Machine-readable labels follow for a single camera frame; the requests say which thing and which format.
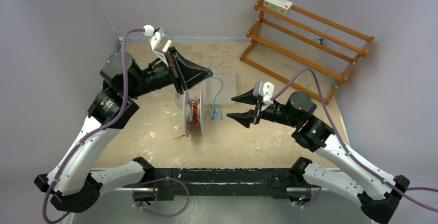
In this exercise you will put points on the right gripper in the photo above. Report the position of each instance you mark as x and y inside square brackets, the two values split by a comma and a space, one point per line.
[246, 118]

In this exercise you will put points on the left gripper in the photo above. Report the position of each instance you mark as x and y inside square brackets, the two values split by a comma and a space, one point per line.
[186, 70]

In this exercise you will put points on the white filament spool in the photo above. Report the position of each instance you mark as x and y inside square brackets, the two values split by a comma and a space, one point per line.
[192, 113]

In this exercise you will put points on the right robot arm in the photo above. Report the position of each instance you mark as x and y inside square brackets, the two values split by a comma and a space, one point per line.
[375, 191]

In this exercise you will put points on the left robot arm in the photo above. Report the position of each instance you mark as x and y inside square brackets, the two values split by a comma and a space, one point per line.
[72, 187]

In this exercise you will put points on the translucent plastic divided tray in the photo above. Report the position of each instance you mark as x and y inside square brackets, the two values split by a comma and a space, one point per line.
[218, 89]

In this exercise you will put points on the wooden shoe rack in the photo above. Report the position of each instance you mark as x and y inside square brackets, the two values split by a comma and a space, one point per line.
[327, 43]

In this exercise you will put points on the white cardboard box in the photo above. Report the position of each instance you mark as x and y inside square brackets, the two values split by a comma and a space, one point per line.
[279, 6]

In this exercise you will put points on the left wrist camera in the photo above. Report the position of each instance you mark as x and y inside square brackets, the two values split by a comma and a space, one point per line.
[160, 42]

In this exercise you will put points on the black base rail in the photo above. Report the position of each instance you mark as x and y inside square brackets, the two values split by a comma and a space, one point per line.
[276, 183]

